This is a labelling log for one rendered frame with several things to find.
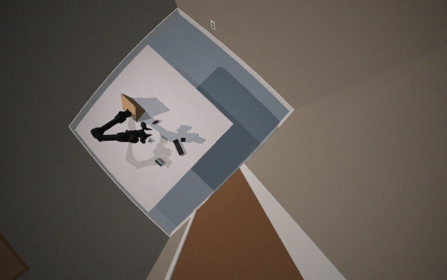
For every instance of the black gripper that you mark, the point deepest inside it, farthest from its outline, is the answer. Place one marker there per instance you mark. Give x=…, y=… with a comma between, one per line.
x=144, y=127

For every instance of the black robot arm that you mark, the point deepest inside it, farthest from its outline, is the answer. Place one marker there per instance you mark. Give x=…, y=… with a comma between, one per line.
x=128, y=136

